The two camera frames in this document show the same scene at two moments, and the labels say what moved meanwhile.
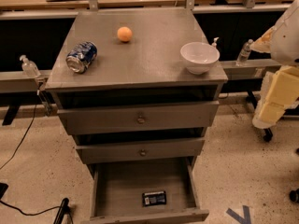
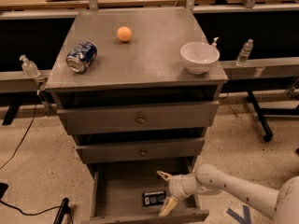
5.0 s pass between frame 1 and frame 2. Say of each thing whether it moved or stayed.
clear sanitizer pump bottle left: stayed
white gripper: moved
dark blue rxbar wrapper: stayed
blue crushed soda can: stayed
